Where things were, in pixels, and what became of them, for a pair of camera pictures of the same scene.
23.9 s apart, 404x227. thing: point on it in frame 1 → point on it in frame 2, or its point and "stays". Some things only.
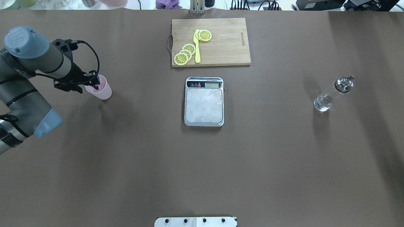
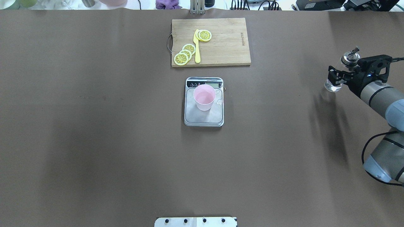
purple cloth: [167, 4] stays
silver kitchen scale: [204, 101] stays
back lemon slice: [190, 47] stays
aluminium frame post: [197, 7] stays
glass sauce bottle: [323, 102] → [348, 60]
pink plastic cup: [104, 91] → [204, 95]
